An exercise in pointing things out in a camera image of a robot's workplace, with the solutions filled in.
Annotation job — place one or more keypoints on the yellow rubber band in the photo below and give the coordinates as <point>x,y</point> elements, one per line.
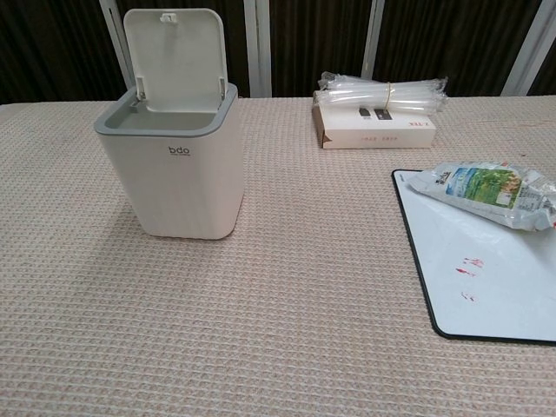
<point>388,97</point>

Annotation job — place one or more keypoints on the black-framed whiteboard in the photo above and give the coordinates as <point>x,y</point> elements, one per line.
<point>486,278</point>

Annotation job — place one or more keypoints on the white flat cardboard box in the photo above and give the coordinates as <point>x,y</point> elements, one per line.
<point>378,138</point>

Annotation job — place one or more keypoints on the clear wrapped straws bundle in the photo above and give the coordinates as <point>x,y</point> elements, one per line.
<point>412,102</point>

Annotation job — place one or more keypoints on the white upright frame post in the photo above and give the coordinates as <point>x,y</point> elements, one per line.
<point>369,39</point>
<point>257,43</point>

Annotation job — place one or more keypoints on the white plastic bin lid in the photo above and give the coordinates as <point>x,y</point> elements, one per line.
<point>174,56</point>

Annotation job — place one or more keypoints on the dark pleated curtain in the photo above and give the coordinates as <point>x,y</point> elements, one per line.
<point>317,35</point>

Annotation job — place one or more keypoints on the beige woven tablecloth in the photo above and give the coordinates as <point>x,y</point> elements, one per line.
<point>269,304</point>

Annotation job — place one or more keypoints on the white slanted frame post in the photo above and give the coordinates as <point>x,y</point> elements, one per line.
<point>532,43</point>
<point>114,30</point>

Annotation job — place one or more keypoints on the crumpled green white snack bag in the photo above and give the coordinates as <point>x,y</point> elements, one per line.
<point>486,191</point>

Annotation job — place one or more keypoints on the white desktop trash bin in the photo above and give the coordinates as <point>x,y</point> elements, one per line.
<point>187,191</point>

